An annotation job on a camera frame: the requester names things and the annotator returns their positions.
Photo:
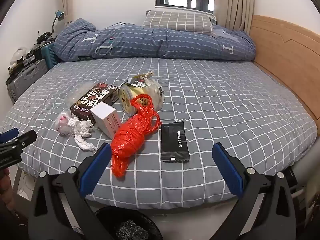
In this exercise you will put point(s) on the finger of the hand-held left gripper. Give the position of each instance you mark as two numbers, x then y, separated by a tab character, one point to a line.
25	138
8	133

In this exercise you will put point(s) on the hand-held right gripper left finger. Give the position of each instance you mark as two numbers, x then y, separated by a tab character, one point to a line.
96	165

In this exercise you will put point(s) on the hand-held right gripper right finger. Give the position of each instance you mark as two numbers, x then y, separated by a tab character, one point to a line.
228	170

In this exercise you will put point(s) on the white tissue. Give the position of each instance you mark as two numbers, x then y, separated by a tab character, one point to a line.
80	130

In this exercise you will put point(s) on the pink white plastic wrapper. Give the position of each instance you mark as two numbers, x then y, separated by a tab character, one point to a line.
62	123

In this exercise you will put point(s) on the red plastic bag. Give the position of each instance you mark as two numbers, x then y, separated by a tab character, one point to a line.
130	140

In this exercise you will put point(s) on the small white box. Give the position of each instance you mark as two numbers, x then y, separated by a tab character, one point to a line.
102	111

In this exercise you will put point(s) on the black packet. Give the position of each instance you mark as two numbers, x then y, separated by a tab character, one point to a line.
175	142

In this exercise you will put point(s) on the brown snack box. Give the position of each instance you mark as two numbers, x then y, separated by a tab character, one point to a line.
92	100

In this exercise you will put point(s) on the black lined trash bin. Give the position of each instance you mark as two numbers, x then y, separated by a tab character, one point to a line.
130	230

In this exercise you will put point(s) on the yellow yogurt tub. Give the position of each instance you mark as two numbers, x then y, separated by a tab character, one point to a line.
150	92

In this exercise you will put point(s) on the person's left hand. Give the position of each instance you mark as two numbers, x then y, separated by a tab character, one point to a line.
5	187

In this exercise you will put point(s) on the grey suitcase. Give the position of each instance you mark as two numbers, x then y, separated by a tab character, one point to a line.
25	80

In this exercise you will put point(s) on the white rumpled object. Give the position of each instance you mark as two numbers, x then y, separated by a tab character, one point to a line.
18	52

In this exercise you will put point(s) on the teal suitcase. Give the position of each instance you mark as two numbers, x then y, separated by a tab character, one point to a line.
48	55

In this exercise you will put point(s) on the dark clutter pile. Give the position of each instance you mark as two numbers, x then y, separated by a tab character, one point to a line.
43	38

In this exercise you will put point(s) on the blue desk lamp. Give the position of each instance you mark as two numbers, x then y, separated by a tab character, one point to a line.
59	15

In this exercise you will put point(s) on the wooden headboard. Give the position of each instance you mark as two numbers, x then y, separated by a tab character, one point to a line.
287	55

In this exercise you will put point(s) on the blue striped quilt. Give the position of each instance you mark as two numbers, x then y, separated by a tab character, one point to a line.
150	42

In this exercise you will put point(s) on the pale curtain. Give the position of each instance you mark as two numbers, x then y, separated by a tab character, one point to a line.
68	0

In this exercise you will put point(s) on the grey checked pillow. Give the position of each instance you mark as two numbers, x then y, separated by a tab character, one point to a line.
175	21

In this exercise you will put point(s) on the beige curtain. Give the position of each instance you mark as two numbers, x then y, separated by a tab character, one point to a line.
235	2

